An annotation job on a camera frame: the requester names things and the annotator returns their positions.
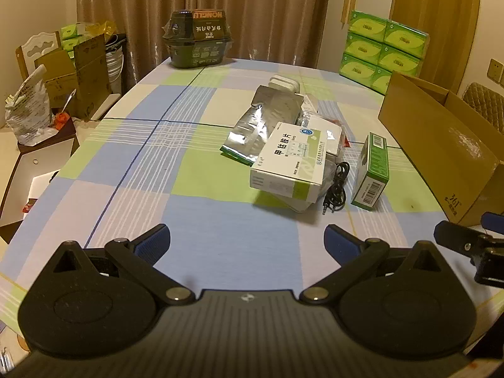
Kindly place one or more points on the yellow curtain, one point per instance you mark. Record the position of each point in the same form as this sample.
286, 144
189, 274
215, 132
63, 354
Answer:
433, 0

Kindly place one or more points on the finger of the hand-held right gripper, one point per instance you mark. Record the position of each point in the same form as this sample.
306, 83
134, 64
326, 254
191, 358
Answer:
494, 220
453, 234

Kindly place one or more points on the wooden stick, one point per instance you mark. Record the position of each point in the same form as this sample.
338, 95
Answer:
349, 4

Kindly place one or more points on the brown side table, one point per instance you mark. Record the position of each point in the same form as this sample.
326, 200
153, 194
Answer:
35, 157

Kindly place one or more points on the silver foil pouch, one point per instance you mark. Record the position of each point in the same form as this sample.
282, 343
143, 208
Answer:
252, 130

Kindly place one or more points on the white printed plastic bag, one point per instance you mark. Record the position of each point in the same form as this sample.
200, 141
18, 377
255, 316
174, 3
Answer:
27, 110

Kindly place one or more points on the yellow plastic bag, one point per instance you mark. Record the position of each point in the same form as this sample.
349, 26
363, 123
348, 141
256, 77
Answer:
100, 28

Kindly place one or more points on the green medicine box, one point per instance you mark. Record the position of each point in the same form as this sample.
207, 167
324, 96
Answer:
374, 165

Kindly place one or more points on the brown cardboard carton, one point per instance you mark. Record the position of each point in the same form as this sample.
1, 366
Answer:
82, 78

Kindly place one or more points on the white plastic case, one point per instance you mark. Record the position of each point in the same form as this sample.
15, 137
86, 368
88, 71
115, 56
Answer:
283, 84

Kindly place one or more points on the white medicine box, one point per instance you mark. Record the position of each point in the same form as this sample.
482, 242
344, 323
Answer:
287, 161

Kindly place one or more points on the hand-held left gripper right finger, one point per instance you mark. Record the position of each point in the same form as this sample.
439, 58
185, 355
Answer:
340, 242

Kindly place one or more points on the orange small object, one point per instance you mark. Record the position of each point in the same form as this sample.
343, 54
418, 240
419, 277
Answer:
61, 121

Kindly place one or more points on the dark green plastic container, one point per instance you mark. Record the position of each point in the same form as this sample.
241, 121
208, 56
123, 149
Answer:
197, 43

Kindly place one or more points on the stack of green tissue packs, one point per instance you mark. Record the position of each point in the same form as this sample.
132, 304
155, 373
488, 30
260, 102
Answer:
378, 51

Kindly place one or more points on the cardboard box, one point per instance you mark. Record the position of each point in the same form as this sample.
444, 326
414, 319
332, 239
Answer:
433, 145

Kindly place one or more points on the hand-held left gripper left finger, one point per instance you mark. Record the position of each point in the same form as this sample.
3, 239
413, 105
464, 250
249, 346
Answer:
151, 244

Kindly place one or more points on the wall socket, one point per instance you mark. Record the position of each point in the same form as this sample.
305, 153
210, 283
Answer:
496, 73

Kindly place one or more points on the white chair back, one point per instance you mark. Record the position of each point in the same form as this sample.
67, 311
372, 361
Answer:
37, 45

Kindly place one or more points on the green packets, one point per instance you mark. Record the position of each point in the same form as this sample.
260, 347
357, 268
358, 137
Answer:
71, 35

